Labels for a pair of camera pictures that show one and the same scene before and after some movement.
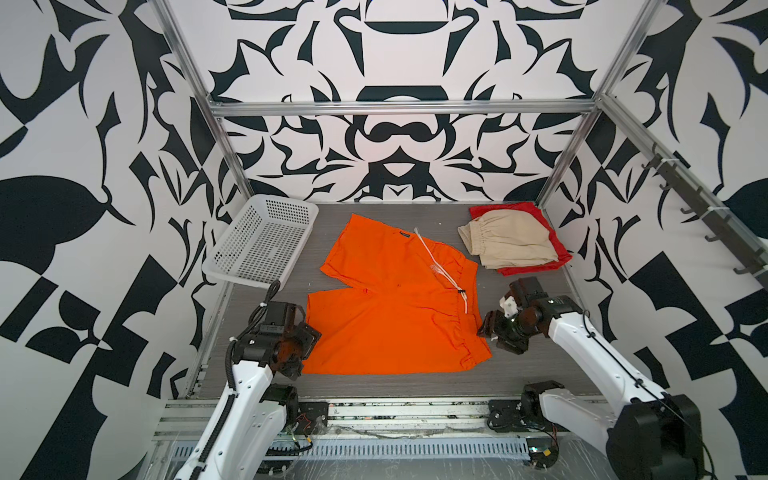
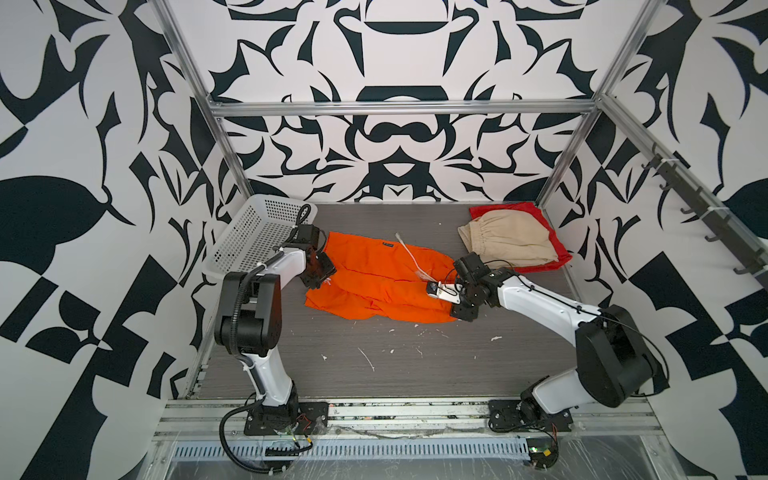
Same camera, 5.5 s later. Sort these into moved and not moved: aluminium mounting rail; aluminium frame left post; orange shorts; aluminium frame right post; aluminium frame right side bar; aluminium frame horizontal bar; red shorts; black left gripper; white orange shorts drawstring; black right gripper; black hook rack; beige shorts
Moved: white orange shorts drawstring; black right gripper; black left gripper; orange shorts
Not moved: aluminium frame horizontal bar; aluminium frame left post; aluminium mounting rail; beige shorts; aluminium frame right side bar; aluminium frame right post; black hook rack; red shorts
